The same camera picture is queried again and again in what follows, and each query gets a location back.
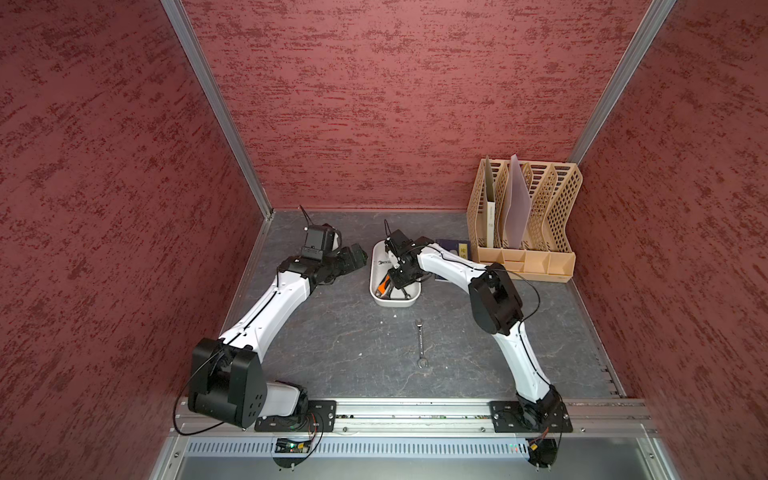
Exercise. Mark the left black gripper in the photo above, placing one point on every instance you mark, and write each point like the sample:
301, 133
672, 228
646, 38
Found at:
348, 262

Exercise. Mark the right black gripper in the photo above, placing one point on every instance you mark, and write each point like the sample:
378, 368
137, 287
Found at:
395, 274

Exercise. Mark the white plastic storage tray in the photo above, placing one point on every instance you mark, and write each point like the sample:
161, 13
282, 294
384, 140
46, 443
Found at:
380, 264

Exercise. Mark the orange handled adjustable wrench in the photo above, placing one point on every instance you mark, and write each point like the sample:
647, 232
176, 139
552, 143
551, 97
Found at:
385, 288

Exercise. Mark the medium silver combination wrench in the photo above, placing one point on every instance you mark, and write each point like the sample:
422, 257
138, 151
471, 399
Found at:
422, 360

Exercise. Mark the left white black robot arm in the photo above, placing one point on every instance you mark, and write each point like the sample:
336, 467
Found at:
227, 382

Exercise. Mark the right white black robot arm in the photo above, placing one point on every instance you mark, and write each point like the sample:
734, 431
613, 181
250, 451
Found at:
497, 309

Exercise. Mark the dark blue notebook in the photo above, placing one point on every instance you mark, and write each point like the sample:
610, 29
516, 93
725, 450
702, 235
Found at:
460, 248

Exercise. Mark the white booklet in organizer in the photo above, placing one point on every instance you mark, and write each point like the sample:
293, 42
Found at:
489, 223

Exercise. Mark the tan plastic file organizer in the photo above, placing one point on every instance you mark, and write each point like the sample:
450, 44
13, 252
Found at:
545, 254

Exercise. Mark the translucent plastic folder sheet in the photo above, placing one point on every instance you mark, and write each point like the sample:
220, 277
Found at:
517, 205

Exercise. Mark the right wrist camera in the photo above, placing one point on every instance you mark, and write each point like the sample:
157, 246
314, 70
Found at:
398, 244

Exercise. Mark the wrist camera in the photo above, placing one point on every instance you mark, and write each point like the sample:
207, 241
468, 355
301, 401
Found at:
320, 241
398, 244

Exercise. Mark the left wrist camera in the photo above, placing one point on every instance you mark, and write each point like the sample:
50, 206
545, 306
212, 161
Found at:
320, 241

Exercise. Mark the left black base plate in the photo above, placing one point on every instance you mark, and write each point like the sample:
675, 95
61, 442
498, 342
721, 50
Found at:
309, 417

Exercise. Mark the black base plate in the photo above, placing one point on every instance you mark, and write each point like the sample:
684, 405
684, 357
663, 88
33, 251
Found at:
530, 418
309, 417

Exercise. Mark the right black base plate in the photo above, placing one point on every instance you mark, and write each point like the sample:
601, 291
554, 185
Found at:
530, 418

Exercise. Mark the aluminium front rail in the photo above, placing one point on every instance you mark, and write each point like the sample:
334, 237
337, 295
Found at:
444, 417

